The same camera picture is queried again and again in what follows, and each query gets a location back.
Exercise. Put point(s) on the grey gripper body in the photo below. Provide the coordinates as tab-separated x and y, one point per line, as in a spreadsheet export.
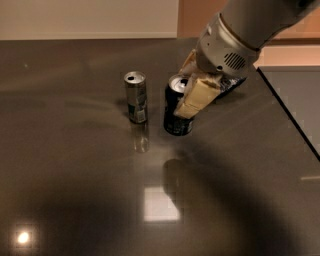
224	53

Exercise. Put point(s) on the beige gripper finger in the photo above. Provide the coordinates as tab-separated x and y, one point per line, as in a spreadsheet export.
190	64
201	90

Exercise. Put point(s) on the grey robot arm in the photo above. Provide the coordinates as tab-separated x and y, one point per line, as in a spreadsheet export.
256	22

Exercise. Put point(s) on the silver redbull can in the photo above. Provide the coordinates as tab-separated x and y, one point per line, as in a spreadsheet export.
136	93

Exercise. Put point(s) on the crumpled blue chip bag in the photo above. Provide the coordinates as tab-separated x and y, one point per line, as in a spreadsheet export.
228	84

